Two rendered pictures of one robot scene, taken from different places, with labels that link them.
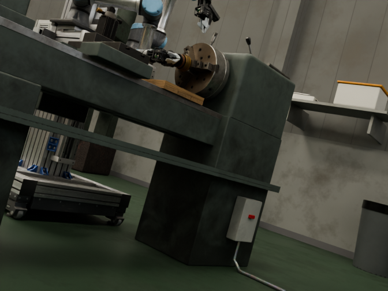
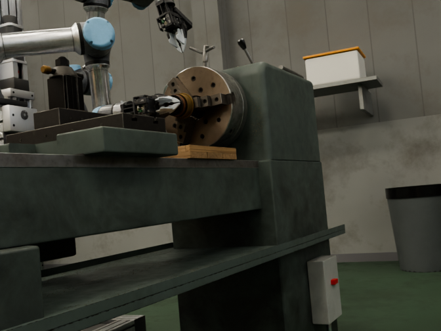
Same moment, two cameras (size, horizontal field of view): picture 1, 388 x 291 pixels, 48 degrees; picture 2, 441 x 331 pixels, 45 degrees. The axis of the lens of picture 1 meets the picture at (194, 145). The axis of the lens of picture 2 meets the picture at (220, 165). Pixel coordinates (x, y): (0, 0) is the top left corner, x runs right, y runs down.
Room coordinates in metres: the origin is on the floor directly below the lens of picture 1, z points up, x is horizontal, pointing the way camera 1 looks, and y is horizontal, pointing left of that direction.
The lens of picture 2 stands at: (0.55, 0.50, 0.75)
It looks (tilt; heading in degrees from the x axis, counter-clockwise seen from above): 3 degrees up; 347
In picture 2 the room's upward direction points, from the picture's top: 5 degrees counter-clockwise
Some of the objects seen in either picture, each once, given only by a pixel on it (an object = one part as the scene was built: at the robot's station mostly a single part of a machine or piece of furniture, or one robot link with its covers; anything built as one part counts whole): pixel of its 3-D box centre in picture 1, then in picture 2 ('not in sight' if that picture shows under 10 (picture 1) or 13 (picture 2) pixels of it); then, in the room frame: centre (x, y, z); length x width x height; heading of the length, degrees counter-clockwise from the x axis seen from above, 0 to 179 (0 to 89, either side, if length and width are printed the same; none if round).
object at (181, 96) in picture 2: (182, 62); (180, 106); (2.42, 0.18, 1.08); 0.09 x 0.09 x 0.09; 48
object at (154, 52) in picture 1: (158, 56); (140, 108); (2.42, 0.33, 1.08); 0.12 x 0.09 x 0.08; 47
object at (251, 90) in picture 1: (235, 94); (245, 123); (2.84, -0.18, 1.06); 0.59 x 0.48 x 0.39; 137
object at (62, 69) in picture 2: (109, 16); (63, 73); (2.12, 0.57, 1.13); 0.08 x 0.08 x 0.03
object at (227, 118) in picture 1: (209, 187); (257, 263); (2.84, -0.17, 0.43); 0.60 x 0.48 x 0.86; 137
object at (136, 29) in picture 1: (139, 33); (69, 80); (3.03, 0.58, 1.33); 0.13 x 0.12 x 0.14; 122
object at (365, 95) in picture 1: (360, 99); (336, 71); (4.85, -1.66, 1.76); 0.48 x 0.40 x 0.27; 53
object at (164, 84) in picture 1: (161, 90); (169, 158); (2.35, 0.25, 0.88); 0.36 x 0.30 x 0.04; 47
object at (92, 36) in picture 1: (105, 45); (73, 121); (2.14, 0.55, 1.00); 0.20 x 0.10 x 0.05; 137
